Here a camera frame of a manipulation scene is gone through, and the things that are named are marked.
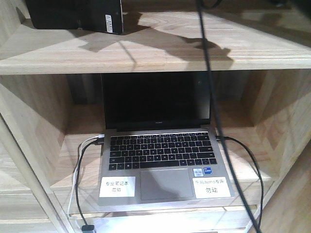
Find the black smartphone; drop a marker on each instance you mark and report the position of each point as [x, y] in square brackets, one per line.
[92, 15]

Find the silver laptop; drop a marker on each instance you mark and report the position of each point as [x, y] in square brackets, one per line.
[159, 145]

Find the wooden shelving unit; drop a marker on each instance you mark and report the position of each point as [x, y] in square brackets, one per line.
[262, 54]

